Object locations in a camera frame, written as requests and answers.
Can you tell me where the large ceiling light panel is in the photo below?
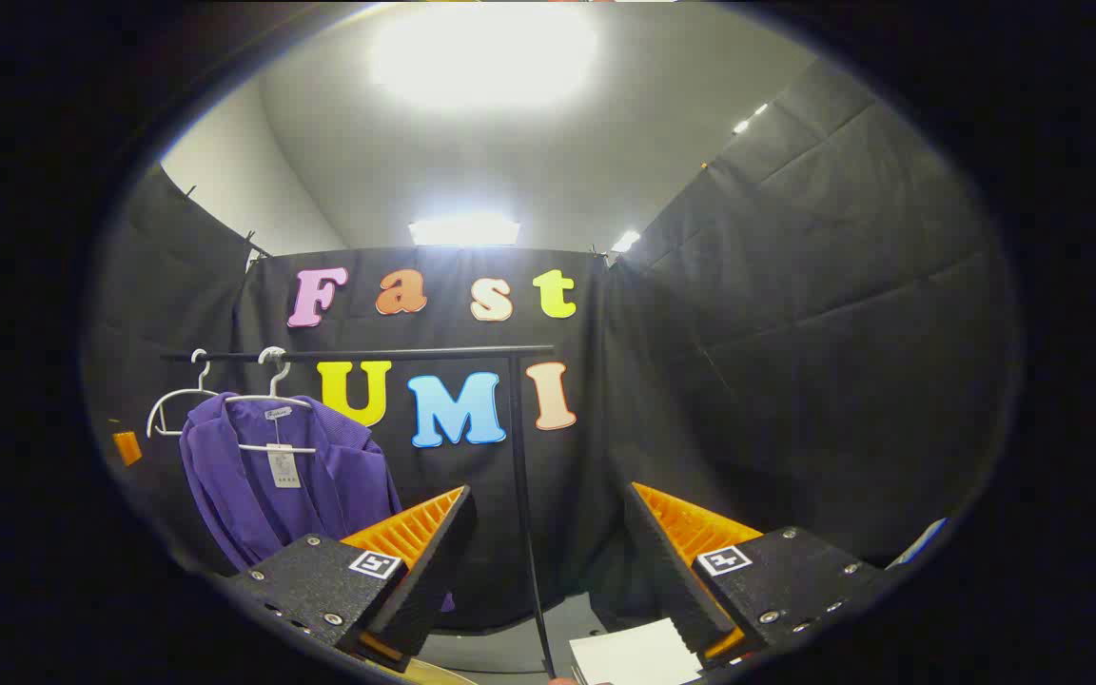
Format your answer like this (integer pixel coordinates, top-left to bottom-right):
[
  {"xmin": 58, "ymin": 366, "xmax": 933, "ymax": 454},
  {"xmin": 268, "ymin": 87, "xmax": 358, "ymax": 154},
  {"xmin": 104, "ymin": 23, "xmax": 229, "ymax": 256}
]
[{"xmin": 369, "ymin": 3, "xmax": 598, "ymax": 108}]

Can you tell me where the blue white object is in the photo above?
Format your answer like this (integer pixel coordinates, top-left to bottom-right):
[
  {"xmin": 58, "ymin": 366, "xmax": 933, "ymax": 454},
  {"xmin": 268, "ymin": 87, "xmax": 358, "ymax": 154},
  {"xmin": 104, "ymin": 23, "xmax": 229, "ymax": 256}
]
[{"xmin": 889, "ymin": 518, "xmax": 949, "ymax": 571}]

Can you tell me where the purple knit garment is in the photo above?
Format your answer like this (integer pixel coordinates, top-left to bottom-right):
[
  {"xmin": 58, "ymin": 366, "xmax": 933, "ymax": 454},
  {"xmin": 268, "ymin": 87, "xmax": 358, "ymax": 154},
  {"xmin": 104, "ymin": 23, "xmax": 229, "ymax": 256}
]
[{"xmin": 179, "ymin": 392, "xmax": 459, "ymax": 612}]

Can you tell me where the black metal clothes rack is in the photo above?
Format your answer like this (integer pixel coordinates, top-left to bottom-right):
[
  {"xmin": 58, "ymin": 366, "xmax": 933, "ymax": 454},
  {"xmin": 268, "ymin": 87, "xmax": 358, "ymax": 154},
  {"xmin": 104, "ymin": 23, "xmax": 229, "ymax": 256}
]
[{"xmin": 160, "ymin": 344, "xmax": 558, "ymax": 678}]

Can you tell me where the white plastic hanger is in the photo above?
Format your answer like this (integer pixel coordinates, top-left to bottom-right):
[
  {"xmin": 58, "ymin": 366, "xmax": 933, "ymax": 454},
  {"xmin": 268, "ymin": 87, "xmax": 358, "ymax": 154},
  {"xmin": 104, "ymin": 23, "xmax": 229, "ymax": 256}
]
[
  {"xmin": 223, "ymin": 346, "xmax": 318, "ymax": 455},
  {"xmin": 147, "ymin": 348, "xmax": 225, "ymax": 440}
]

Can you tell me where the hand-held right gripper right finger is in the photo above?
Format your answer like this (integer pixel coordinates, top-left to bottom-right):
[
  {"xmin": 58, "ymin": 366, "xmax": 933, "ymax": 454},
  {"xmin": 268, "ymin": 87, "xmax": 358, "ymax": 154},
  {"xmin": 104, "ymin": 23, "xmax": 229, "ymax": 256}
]
[{"xmin": 622, "ymin": 481, "xmax": 885, "ymax": 669}]

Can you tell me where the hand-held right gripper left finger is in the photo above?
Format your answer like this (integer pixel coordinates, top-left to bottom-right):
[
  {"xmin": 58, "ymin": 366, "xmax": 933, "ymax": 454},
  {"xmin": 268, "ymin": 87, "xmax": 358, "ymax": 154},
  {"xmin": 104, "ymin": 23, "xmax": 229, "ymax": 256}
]
[{"xmin": 223, "ymin": 485, "xmax": 477, "ymax": 674}]

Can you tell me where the black backdrop cloth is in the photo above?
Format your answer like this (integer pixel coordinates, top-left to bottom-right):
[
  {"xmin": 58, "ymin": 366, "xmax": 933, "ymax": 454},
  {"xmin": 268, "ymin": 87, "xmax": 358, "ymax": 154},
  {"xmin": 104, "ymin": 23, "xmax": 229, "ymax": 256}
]
[{"xmin": 82, "ymin": 57, "xmax": 1020, "ymax": 634}]

